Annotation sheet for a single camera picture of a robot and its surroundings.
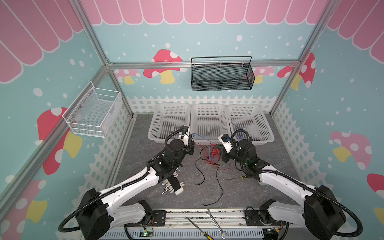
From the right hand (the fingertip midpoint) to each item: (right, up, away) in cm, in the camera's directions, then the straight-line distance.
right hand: (216, 144), depth 81 cm
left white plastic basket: (-34, +17, +35) cm, 52 cm away
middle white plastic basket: (-2, +14, +32) cm, 35 cm away
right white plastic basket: (+32, +17, +35) cm, 51 cm away
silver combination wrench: (-5, -35, -3) cm, 35 cm away
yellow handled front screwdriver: (-7, -41, -10) cm, 43 cm away
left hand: (-14, +4, -4) cm, 15 cm away
